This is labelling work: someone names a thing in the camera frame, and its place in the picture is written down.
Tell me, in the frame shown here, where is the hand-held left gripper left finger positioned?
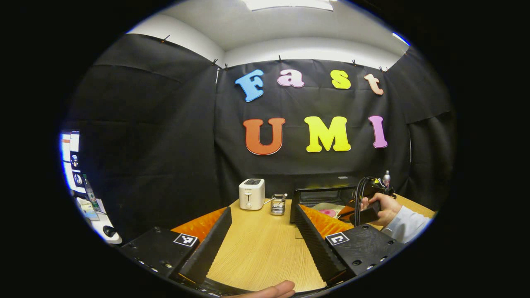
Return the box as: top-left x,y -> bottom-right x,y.
118,206 -> 233,286

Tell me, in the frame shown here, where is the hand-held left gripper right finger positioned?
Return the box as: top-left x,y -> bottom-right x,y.
292,203 -> 406,287

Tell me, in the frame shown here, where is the cream square plate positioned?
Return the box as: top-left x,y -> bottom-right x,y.
311,202 -> 347,219

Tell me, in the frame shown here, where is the black electric oven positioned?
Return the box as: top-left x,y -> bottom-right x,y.
290,175 -> 361,224

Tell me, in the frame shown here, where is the white toaster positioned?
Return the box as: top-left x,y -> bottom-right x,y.
239,179 -> 266,211

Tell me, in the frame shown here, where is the black backdrop cloth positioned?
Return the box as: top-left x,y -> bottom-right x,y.
62,34 -> 457,243

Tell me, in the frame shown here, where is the white side desk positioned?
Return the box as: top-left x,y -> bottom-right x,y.
75,197 -> 123,245

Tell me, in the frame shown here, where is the green bottle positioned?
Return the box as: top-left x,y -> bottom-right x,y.
82,174 -> 100,209

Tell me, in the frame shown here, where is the computer monitor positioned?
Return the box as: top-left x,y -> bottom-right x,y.
60,131 -> 82,194

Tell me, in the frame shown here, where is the large ceiling light panel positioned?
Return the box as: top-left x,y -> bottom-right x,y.
242,0 -> 334,12

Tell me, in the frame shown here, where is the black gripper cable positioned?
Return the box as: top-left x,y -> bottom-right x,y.
354,177 -> 376,226

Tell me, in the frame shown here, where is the wire mesh utensil holder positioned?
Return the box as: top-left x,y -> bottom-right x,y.
270,194 -> 287,216

